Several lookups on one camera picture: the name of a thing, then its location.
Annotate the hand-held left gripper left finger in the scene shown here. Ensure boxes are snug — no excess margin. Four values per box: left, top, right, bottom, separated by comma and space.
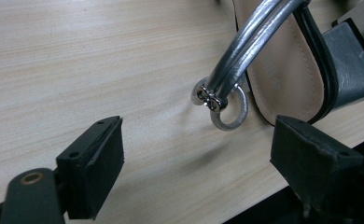
55, 115, 125, 221

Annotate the silver strap heeled sandal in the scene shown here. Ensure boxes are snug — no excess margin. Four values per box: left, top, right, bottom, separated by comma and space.
189, 0, 364, 132

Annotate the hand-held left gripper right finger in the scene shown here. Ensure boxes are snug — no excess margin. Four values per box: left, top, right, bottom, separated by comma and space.
269, 114, 364, 218

